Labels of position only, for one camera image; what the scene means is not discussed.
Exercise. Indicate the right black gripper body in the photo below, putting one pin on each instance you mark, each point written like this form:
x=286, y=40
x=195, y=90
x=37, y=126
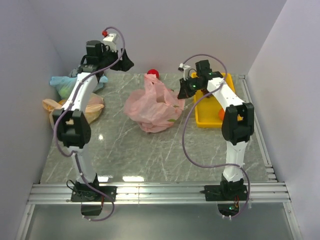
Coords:
x=193, y=84

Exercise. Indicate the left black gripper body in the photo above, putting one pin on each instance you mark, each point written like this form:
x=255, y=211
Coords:
x=110, y=57

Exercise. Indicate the red fake apple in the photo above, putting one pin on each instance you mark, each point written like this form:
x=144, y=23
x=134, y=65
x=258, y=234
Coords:
x=153, y=72

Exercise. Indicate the pink plastic bag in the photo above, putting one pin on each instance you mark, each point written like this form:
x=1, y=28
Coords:
x=154, y=108

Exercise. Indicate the orange fake fruit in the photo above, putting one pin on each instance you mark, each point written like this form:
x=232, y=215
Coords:
x=221, y=114

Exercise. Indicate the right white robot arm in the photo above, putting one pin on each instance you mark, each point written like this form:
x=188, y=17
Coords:
x=237, y=123

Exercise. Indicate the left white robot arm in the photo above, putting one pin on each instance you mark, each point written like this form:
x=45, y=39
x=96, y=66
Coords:
x=70, y=124

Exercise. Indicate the orange tied plastic bag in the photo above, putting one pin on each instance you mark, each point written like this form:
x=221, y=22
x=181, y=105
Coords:
x=92, y=111

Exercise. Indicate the blue tied plastic bag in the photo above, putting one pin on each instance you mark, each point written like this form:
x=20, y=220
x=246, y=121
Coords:
x=64, y=85

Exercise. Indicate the yellow plastic tray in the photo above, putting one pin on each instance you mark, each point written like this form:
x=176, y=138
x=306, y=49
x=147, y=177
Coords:
x=206, y=112

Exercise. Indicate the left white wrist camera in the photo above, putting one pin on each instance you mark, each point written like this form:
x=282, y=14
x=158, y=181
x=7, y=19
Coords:
x=111, y=38

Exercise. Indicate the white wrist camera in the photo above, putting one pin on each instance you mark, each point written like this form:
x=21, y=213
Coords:
x=111, y=38
x=184, y=68

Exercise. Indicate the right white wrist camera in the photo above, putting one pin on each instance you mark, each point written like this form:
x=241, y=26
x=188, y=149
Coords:
x=184, y=68

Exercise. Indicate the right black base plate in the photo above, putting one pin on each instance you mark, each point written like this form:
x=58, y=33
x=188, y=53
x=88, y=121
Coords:
x=218, y=193

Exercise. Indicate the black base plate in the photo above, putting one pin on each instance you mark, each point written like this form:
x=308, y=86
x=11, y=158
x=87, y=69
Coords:
x=218, y=193
x=84, y=194

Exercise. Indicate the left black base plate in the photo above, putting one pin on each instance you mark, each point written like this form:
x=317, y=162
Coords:
x=84, y=194

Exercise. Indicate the aluminium front rail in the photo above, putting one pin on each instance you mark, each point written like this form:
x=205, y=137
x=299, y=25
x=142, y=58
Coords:
x=143, y=193

